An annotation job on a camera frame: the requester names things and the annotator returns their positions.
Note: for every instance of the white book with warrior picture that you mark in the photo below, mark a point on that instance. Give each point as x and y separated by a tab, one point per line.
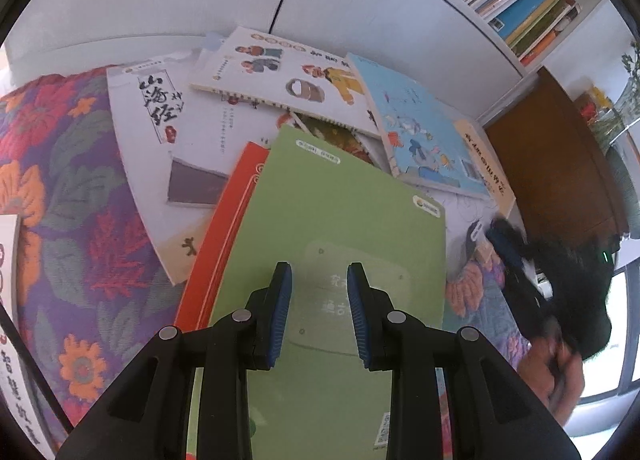
20	300

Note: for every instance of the pale yellow picture book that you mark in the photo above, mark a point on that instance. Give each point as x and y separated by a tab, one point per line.
487	165

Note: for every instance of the brown wooden cabinet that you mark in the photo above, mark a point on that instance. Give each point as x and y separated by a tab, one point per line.
550	150

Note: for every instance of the cream book with costumed figures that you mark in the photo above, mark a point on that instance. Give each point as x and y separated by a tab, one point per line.
235	75

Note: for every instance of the book with forest picture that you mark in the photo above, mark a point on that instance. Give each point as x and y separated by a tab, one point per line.
340	140

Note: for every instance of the floral blanket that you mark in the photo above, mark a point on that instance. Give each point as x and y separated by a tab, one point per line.
100	240

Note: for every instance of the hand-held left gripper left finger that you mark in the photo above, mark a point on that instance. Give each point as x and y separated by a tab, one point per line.
280	320

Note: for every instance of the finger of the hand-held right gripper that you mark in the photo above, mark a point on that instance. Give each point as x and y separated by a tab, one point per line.
520	285
510	235

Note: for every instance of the jar with red label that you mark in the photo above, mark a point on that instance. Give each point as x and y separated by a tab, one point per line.
595	100

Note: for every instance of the grey round object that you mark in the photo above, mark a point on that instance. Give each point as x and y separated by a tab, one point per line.
622	190

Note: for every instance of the white bookshelf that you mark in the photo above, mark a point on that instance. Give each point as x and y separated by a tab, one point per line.
150	0

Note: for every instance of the person's right hand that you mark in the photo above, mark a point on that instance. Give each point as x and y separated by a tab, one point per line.
545	375

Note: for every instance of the light blue book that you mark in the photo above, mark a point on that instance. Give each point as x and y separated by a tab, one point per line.
425	140

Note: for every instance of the white calligraphy book beige base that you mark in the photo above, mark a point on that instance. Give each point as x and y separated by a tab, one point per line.
145	175

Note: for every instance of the green plant in glass vase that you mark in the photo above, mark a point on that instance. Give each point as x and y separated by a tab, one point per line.
627	105

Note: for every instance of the red book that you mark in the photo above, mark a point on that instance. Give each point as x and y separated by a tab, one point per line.
225	240

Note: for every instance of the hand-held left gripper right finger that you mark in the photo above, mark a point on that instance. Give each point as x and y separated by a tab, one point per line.
360	320

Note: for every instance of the light green picture book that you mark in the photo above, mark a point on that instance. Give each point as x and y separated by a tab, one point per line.
325	200

